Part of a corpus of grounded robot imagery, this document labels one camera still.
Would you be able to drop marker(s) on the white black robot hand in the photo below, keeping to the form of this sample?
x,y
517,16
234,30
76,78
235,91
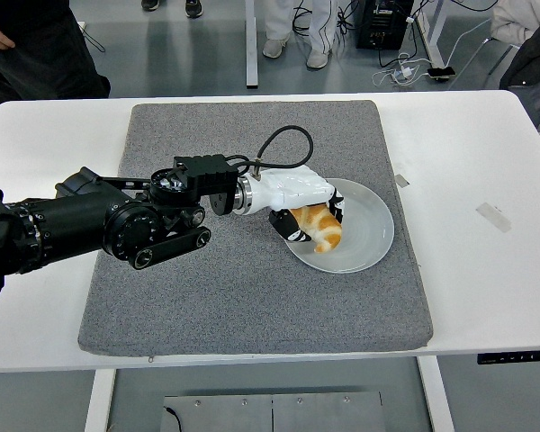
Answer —
x,y
288,186

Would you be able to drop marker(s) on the white desk leg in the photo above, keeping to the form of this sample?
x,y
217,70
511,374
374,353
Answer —
x,y
436,40
251,45

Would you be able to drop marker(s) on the grey round plate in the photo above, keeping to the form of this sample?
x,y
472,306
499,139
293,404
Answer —
x,y
369,234

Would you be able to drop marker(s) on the small grey tape strip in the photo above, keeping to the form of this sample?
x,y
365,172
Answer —
x,y
402,180

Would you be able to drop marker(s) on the black computer case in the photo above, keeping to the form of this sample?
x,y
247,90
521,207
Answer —
x,y
382,24

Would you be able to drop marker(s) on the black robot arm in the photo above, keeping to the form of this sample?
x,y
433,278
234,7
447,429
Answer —
x,y
72,220

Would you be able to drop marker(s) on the black phone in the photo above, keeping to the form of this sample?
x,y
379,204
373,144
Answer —
x,y
441,73

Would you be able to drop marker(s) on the black table control panel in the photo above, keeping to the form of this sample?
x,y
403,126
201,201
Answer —
x,y
517,357

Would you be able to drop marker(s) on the person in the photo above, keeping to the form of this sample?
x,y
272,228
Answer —
x,y
537,67
276,22
193,6
40,63

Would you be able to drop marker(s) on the grey fabric mat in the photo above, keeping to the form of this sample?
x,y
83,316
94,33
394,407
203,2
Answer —
x,y
207,292

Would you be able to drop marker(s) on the large grey tape strip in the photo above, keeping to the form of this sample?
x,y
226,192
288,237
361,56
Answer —
x,y
493,217

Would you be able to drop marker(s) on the grey metal plate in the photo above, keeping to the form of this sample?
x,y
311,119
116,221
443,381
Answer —
x,y
234,416

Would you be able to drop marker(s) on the golden croissant bread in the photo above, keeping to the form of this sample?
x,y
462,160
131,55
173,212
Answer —
x,y
324,225

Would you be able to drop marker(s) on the white table leg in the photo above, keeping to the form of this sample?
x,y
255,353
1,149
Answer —
x,y
100,400
435,396

